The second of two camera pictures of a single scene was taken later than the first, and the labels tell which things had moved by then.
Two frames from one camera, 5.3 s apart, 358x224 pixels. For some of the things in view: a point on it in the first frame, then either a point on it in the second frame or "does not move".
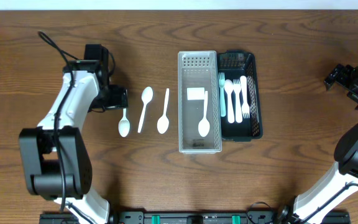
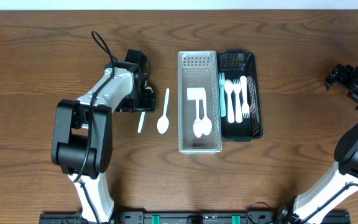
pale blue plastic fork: x=222 y=103 does not move
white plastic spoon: x=123 y=125 → x=197 y=125
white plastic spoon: x=163 y=122 does not move
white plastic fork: x=238 y=109 does not move
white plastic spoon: x=229 y=84 does not move
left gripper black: x=117 y=98 → x=148 y=101
